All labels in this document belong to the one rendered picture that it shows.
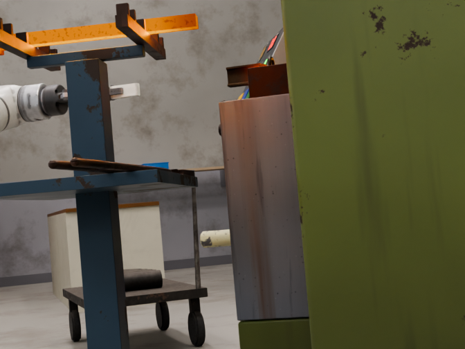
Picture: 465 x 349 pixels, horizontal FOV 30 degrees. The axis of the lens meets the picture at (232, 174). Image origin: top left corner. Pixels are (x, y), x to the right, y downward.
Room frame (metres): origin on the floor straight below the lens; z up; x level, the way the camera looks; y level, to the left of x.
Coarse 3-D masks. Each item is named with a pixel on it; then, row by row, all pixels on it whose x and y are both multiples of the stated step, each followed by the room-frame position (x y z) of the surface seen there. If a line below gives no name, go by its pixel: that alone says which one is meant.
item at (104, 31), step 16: (176, 16) 1.49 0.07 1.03; (192, 16) 1.48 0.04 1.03; (32, 32) 1.52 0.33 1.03; (48, 32) 1.51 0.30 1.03; (64, 32) 1.51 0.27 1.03; (80, 32) 1.51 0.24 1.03; (96, 32) 1.50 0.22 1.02; (112, 32) 1.50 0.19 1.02; (160, 32) 1.51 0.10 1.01; (0, 48) 1.53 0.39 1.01
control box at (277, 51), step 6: (282, 30) 2.40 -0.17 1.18; (282, 36) 2.37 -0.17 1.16; (270, 42) 2.58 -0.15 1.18; (276, 42) 2.41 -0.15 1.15; (282, 42) 2.37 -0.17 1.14; (270, 48) 2.47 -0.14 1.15; (276, 48) 2.37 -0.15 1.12; (282, 48) 2.37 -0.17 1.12; (264, 54) 2.58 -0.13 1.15; (270, 54) 2.43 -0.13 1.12; (276, 54) 2.36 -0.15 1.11; (282, 54) 2.37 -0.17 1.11; (258, 60) 2.65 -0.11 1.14; (264, 60) 2.50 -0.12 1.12; (276, 60) 2.36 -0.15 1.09; (282, 60) 2.37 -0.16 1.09
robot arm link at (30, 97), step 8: (24, 88) 2.09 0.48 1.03; (32, 88) 2.08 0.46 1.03; (40, 88) 2.08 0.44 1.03; (24, 96) 2.08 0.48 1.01; (32, 96) 2.07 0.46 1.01; (40, 96) 2.08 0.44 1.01; (24, 104) 2.07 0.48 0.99; (32, 104) 2.07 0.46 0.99; (40, 104) 2.08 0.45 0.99; (24, 112) 2.08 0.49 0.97; (32, 112) 2.08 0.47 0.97; (40, 112) 2.08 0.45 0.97; (32, 120) 2.11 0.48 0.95
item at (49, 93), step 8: (48, 88) 2.08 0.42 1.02; (56, 88) 2.07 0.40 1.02; (48, 96) 2.06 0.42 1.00; (56, 96) 2.06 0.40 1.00; (48, 104) 2.07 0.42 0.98; (56, 104) 2.08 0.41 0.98; (64, 104) 2.11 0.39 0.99; (48, 112) 2.08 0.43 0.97; (56, 112) 2.08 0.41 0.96; (64, 112) 2.10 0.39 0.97
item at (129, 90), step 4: (124, 84) 2.04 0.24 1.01; (128, 84) 2.04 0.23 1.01; (132, 84) 2.04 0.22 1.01; (136, 84) 2.04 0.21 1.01; (112, 88) 2.05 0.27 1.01; (124, 88) 2.04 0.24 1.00; (128, 88) 2.04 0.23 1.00; (132, 88) 2.04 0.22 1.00; (136, 88) 2.04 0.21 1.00; (124, 92) 2.04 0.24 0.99; (128, 92) 2.04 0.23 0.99; (132, 92) 2.04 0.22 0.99; (136, 92) 2.04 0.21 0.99; (112, 96) 2.05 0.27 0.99; (116, 96) 2.05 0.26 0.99; (120, 96) 2.05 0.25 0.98; (124, 96) 2.04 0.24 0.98; (128, 96) 2.04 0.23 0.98
